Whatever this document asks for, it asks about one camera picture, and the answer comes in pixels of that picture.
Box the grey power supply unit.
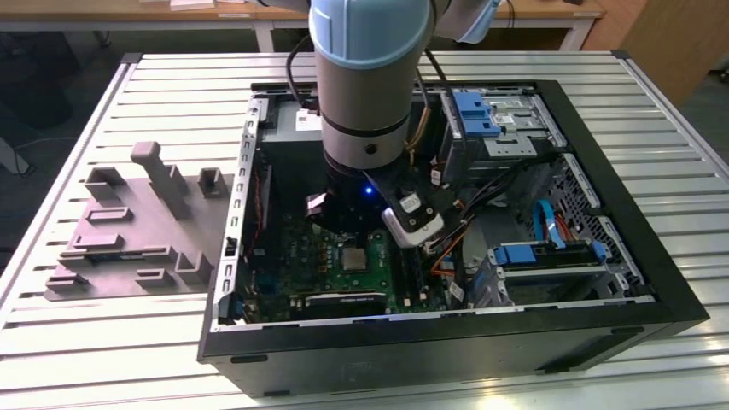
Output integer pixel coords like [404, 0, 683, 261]
[259, 98, 332, 214]

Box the dark wrist camera box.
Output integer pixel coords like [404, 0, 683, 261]
[306, 193, 331, 221]

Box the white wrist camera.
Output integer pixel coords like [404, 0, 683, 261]
[380, 190, 447, 249]

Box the blue disk carrier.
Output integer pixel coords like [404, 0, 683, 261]
[492, 237, 610, 269]

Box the blue expansion slot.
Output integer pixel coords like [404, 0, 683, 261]
[256, 272, 282, 296]

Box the blue drive bracket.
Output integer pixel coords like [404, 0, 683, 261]
[448, 91, 504, 139]

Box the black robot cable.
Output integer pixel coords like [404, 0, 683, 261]
[287, 33, 320, 116]

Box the metal disk bay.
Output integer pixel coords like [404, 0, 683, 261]
[467, 255, 651, 308]

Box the black PC case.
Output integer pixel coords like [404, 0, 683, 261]
[196, 79, 712, 399]

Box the grey parts rack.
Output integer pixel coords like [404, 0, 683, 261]
[43, 140, 236, 303]

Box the red wire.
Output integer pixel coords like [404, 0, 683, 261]
[252, 168, 271, 257]

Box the RAM stick in rack slot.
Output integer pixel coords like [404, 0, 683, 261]
[83, 247, 168, 262]

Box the silver CPU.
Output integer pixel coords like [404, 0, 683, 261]
[340, 246, 371, 273]

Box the wooden desk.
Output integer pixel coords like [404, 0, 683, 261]
[0, 0, 607, 53]

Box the wooden cabinet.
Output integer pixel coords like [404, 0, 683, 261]
[584, 0, 729, 108]

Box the black graphics card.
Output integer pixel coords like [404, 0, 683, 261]
[303, 291, 390, 320]

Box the metal drive cage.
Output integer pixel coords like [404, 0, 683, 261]
[439, 91, 571, 185]

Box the orange wire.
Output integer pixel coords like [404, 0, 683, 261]
[428, 241, 459, 282]

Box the blue flat wire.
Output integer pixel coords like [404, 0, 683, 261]
[531, 200, 570, 252]

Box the green motherboard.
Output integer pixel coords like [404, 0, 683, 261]
[246, 203, 452, 322]

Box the black wire bundle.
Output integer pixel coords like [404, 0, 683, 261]
[427, 147, 574, 254]

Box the black RAM slot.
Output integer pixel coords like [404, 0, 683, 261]
[392, 245, 412, 307]

